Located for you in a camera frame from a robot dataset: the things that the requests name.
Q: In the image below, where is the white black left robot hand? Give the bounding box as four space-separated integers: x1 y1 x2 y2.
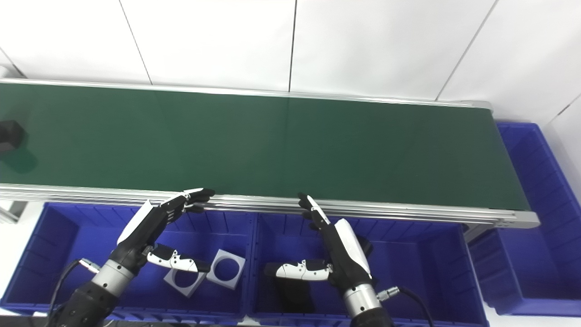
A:
109 188 216 275

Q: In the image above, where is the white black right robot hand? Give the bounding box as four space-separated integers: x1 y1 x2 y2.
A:
264 193 374 293

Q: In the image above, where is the black cylinder-on-base part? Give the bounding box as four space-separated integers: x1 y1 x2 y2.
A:
0 120 26 153
264 263 317 314

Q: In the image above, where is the green conveyor belt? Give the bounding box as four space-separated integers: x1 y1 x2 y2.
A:
0 78 541 229
0 83 532 212

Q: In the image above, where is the blue plastic bin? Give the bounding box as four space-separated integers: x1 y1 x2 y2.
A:
247 213 490 327
0 202 257 324
468 122 581 317

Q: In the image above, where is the aluminium conveyor leg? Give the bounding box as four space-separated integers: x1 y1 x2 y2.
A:
461 223 492 242
0 200 29 224

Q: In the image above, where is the grey square plate with hole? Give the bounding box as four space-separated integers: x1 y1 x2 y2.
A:
207 249 246 290
163 268 207 298

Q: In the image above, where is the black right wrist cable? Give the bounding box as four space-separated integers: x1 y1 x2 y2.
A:
377 286 435 327

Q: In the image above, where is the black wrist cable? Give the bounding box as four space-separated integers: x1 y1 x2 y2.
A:
48 258 99 318
377 286 435 327

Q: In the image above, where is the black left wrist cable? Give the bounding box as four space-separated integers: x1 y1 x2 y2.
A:
48 258 99 318

